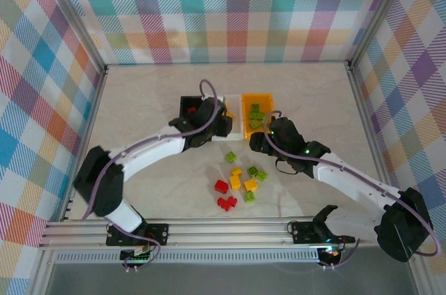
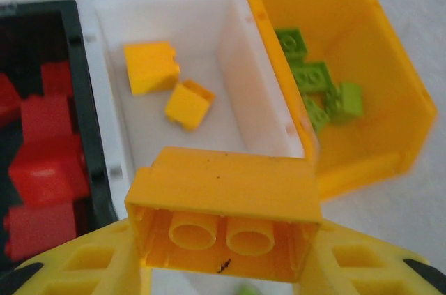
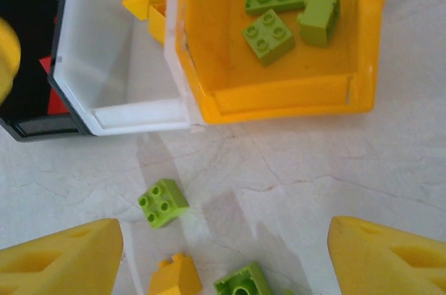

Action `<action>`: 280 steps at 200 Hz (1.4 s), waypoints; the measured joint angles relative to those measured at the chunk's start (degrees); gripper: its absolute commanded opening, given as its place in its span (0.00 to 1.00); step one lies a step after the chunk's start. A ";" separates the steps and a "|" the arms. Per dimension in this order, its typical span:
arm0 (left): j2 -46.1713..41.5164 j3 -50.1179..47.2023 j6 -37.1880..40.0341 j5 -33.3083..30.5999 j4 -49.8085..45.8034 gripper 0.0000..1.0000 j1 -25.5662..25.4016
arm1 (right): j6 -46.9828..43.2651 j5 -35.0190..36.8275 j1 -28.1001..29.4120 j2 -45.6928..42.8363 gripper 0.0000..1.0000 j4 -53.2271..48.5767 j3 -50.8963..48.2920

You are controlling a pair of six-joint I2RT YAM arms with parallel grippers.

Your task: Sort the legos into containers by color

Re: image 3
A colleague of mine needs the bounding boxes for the yellow plastic bin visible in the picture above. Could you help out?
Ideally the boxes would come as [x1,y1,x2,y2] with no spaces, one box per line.
[176,0,386,125]

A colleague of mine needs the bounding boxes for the white plastic bin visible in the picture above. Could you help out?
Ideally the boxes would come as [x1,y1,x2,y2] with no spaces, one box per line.
[47,0,206,137]

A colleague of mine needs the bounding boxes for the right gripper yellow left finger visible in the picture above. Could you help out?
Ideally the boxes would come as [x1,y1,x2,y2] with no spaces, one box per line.
[0,217,125,295]

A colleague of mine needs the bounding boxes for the red lego brick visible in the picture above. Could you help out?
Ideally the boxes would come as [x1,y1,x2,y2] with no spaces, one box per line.
[47,87,72,116]
[37,56,53,76]

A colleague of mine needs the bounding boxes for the black plastic bin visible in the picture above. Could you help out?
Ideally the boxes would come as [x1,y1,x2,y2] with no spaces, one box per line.
[0,0,97,143]

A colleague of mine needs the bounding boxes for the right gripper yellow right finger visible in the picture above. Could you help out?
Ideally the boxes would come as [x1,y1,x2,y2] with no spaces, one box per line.
[328,215,446,295]

